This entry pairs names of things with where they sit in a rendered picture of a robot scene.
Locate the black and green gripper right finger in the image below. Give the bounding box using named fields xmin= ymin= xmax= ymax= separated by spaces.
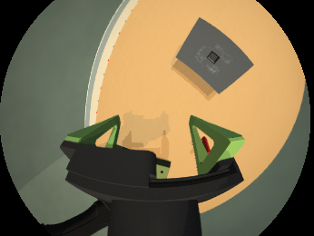
xmin=189 ymin=115 xmax=245 ymax=175

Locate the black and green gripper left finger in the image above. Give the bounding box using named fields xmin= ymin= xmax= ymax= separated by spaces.
xmin=64 ymin=114 xmax=121 ymax=149

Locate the red rectangular peg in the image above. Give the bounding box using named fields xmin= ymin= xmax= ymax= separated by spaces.
xmin=201 ymin=136 xmax=211 ymax=154

